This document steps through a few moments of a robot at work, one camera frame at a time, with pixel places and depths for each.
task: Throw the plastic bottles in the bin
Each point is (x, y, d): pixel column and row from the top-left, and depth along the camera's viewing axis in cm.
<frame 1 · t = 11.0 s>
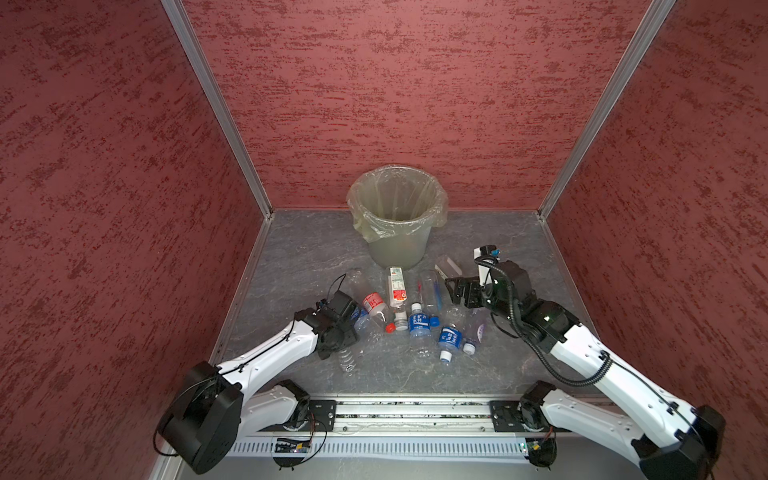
left hand: (345, 347, 84), fingers open
right hand: (457, 288, 76), fingers open
grey mesh waste bin: (403, 250, 102), point 8 cm above the table
translucent green bin liner: (396, 198, 105), point 17 cm above the table
left blue label bottle: (366, 325, 92), on the table
clear bottle red label: (375, 304, 90), point 6 cm above the table
middle blue label bottle: (419, 330, 87), point 4 cm above the table
right blue label bottle: (449, 341, 83), point 6 cm above the table
clear purple tinted bottle: (476, 329, 87), point 5 cm above the table
square bottle green neck: (446, 268, 102), point 3 cm above the table
clear bottle blue cap: (430, 293, 98), on the table

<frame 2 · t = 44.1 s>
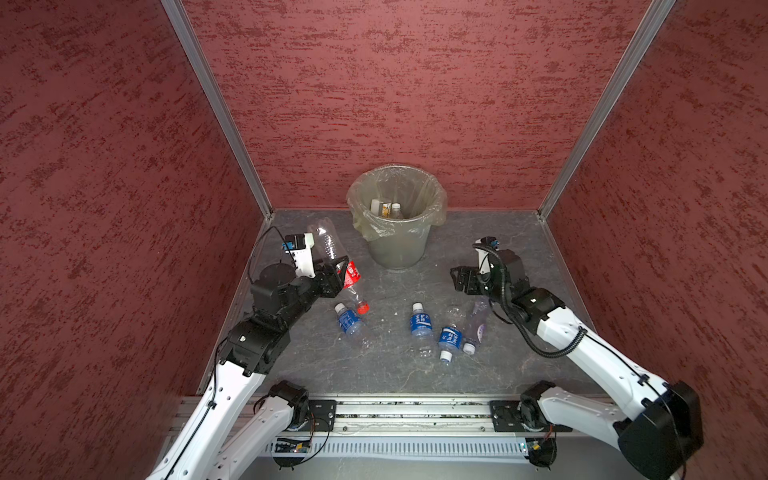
left hand: (340, 266, 68), fingers open
right hand: (460, 277, 81), fingers open
clear bottle red label: (331, 244, 69), point 34 cm above the table
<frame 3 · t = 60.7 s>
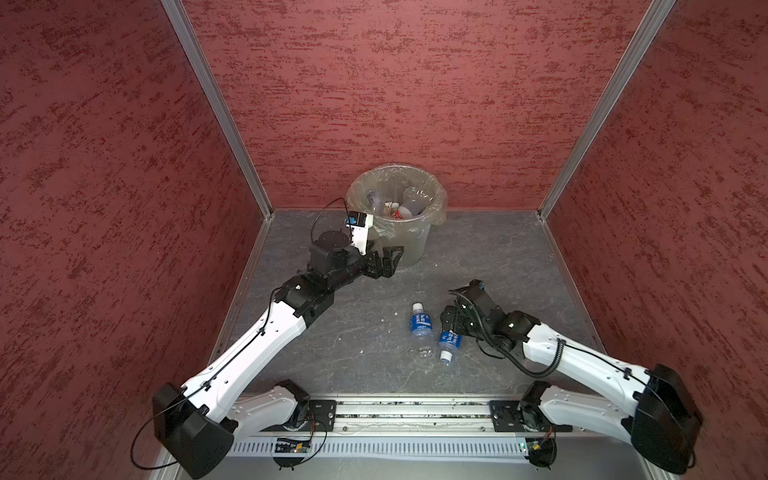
left hand: (388, 251, 71), fingers open
right hand: (452, 326, 82), fingers open
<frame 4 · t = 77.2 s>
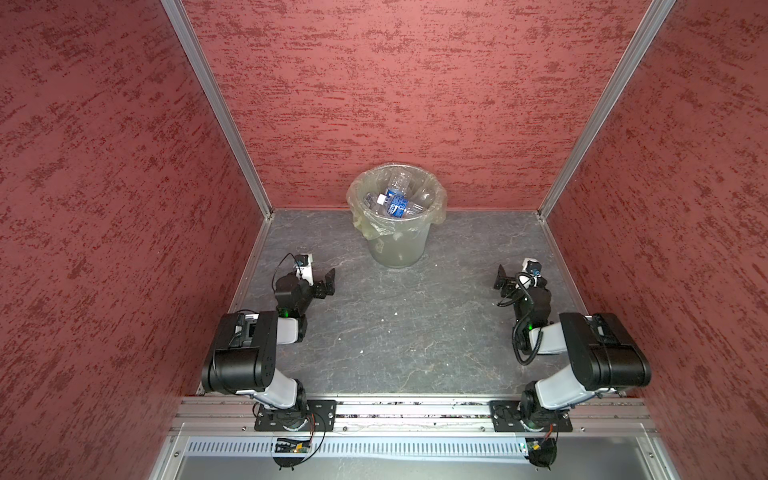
left hand: (321, 273, 94), fingers open
right hand: (512, 271, 91), fingers open
middle blue label bottle: (413, 207, 91), point 25 cm above the table
right blue label bottle: (398, 191, 94), point 26 cm above the table
